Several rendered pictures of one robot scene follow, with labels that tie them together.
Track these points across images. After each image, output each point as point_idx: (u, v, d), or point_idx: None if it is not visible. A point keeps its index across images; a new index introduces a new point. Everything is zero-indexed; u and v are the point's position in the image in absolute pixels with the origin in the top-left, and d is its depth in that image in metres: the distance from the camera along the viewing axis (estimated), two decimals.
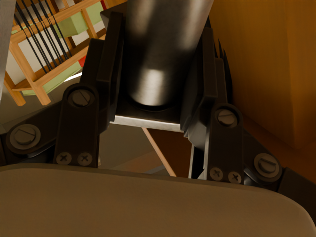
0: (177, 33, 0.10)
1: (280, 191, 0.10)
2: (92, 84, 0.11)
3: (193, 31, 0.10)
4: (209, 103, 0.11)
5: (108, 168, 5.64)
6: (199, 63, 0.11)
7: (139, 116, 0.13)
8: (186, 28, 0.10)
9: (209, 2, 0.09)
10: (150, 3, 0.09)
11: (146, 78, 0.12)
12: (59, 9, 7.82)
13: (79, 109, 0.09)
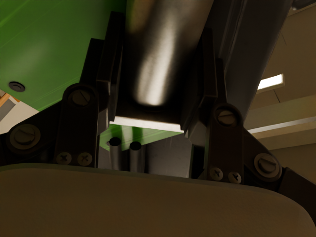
0: (177, 35, 0.10)
1: (280, 191, 0.10)
2: (92, 84, 0.11)
3: (193, 32, 0.10)
4: (209, 103, 0.11)
5: (291, 86, 5.08)
6: (199, 63, 0.11)
7: (139, 116, 0.13)
8: (186, 29, 0.10)
9: (208, 3, 0.09)
10: (149, 4, 0.09)
11: (146, 79, 0.12)
12: None
13: (79, 109, 0.09)
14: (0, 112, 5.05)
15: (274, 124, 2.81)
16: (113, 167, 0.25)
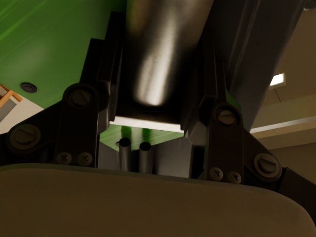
0: (177, 34, 0.10)
1: (280, 191, 0.10)
2: (92, 84, 0.11)
3: (193, 32, 0.10)
4: (209, 103, 0.11)
5: (292, 85, 5.07)
6: (199, 63, 0.11)
7: (139, 116, 0.13)
8: (186, 28, 0.10)
9: (209, 2, 0.09)
10: (150, 3, 0.09)
11: (146, 79, 0.12)
12: None
13: (79, 109, 0.09)
14: (1, 111, 5.05)
15: (275, 124, 2.81)
16: (122, 168, 0.25)
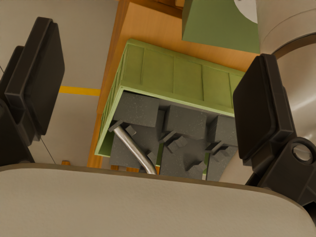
0: None
1: None
2: (9, 97, 0.10)
3: None
4: (282, 137, 0.10)
5: None
6: (267, 94, 0.11)
7: None
8: None
9: None
10: None
11: None
12: None
13: None
14: None
15: None
16: None
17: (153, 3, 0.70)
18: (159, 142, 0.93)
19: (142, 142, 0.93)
